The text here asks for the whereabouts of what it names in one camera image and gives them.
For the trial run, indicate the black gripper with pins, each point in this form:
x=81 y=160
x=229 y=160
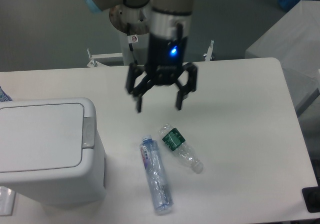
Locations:
x=164 y=66

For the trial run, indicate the white plastic trash can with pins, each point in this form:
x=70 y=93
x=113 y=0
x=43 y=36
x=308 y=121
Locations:
x=51 y=150

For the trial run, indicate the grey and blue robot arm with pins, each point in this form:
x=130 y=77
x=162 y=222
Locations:
x=164 y=6

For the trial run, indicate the clear bottle with green label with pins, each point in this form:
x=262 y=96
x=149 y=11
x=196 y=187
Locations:
x=178 y=145

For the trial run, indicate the clear bottle with pink label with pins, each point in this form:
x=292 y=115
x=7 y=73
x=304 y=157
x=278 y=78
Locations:
x=156 y=176

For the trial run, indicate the white covered side table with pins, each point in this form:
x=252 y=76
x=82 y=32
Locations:
x=294 y=40

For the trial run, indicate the blue patterned bottle at edge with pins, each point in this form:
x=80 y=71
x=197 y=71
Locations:
x=4 y=97

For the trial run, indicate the black device at table edge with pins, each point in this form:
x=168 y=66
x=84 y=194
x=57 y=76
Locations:
x=311 y=198

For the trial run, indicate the clear plastic sheet under bin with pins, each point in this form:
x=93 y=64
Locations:
x=7 y=201

